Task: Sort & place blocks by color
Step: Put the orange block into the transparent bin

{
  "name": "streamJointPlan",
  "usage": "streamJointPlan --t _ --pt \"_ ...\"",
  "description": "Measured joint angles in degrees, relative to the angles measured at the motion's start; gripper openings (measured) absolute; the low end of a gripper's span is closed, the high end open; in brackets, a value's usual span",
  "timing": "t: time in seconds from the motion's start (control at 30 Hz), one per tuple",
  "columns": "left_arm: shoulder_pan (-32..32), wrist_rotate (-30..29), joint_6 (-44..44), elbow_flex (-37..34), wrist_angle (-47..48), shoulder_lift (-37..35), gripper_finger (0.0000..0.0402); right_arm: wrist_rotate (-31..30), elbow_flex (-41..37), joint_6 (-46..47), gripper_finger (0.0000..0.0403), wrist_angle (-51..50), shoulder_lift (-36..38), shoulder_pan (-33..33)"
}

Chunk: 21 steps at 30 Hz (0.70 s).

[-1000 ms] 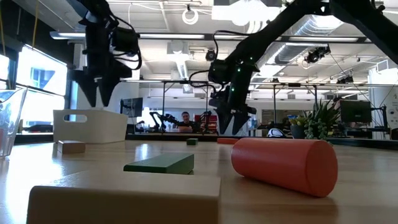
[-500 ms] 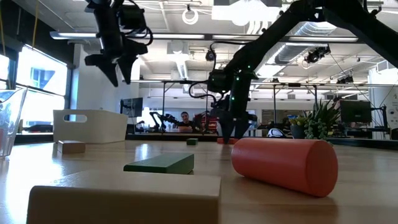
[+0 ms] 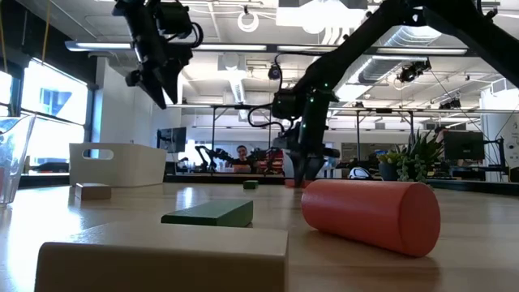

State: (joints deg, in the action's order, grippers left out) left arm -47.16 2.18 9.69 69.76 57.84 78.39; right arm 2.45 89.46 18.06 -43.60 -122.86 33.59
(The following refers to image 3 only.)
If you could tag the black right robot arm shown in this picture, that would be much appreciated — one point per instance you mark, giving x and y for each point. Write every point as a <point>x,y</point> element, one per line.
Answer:
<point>344,52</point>

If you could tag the black metal workstation frame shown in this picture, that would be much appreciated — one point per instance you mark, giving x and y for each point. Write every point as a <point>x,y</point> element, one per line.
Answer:
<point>227,107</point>

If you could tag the red wooden cylinder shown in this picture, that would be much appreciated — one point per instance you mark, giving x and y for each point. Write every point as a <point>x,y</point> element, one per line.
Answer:
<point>365,215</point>

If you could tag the green rectangular wooden block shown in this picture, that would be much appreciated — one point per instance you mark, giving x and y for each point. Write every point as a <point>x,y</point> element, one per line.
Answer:
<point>250,184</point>
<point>211,214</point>

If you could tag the black idle robot arm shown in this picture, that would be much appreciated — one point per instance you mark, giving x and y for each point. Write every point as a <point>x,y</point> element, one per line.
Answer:
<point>211,156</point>

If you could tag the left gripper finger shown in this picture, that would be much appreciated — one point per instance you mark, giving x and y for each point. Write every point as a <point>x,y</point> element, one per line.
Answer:
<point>175,81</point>
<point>156,87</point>

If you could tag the black computer monitor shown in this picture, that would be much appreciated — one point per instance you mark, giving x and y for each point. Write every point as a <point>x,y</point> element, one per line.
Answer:
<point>464,145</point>
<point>172,140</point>

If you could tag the clear plastic bin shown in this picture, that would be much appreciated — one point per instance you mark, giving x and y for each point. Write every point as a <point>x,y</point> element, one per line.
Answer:
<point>14,162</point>

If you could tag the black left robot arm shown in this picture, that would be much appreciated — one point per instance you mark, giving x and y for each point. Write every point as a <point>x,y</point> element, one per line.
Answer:
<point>129,16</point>

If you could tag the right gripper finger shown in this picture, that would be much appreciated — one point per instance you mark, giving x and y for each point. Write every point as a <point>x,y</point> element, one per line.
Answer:
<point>314,166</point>
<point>299,170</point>

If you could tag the potted succulent plant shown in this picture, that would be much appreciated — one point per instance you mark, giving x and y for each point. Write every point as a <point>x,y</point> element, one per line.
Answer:
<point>417,158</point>

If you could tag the natural rectangular wooden block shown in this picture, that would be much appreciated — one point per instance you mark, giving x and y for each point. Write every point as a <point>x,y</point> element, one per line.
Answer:
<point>162,259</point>

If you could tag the red storage bins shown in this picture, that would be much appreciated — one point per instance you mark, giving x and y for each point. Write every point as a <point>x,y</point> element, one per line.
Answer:
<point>276,160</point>

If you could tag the black mounted camera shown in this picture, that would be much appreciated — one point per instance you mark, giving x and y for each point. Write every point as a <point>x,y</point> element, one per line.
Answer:
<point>275,72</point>
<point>414,69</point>

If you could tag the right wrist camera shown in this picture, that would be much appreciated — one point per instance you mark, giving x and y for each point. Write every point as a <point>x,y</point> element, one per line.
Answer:
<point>280,142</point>

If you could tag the person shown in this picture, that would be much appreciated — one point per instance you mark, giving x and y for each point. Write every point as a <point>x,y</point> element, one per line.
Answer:
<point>243,161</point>

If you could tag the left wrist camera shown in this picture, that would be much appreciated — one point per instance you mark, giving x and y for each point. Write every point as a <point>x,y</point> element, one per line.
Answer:
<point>176,18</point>

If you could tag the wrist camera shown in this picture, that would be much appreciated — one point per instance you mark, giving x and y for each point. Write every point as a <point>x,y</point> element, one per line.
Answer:
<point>280,142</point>
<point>176,18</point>

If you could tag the small natural wooden block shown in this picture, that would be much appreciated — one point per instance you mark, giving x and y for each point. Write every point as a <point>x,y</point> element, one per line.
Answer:
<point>93,191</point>

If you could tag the white black round object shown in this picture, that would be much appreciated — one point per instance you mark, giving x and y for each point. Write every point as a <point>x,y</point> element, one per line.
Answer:
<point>359,173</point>

